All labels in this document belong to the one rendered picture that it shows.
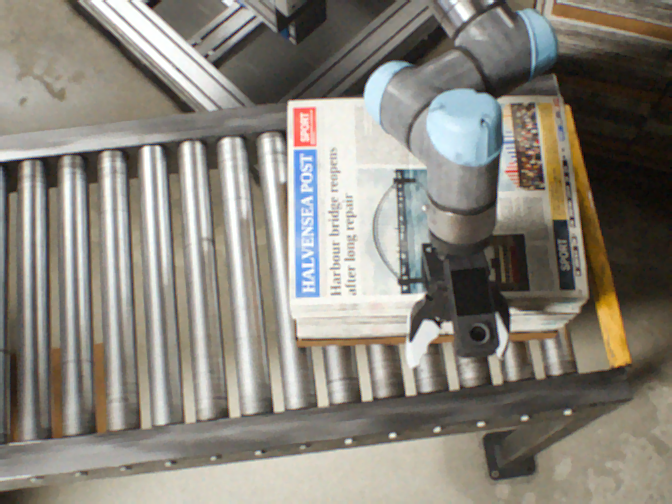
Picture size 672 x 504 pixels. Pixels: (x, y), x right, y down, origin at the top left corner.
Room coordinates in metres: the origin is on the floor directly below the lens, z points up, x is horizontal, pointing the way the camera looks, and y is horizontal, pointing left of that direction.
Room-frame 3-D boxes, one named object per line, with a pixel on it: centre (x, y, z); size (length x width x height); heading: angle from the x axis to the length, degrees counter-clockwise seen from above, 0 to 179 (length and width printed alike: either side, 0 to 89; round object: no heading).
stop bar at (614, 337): (0.50, -0.38, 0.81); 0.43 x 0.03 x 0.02; 9
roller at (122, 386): (0.40, 0.34, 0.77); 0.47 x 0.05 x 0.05; 9
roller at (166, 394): (0.41, 0.28, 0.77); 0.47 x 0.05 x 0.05; 9
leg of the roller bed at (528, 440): (0.26, -0.39, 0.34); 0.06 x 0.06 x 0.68; 9
